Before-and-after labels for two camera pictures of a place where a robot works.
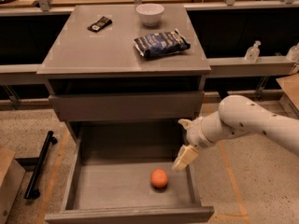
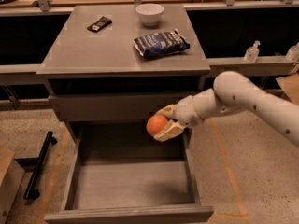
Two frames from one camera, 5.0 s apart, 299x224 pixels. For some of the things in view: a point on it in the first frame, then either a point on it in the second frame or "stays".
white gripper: (198, 136) -> (188, 112)
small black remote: (102, 23) stays
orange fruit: (159, 178) -> (155, 123)
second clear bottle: (293, 53) stays
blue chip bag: (166, 42) stays
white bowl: (149, 14) stays
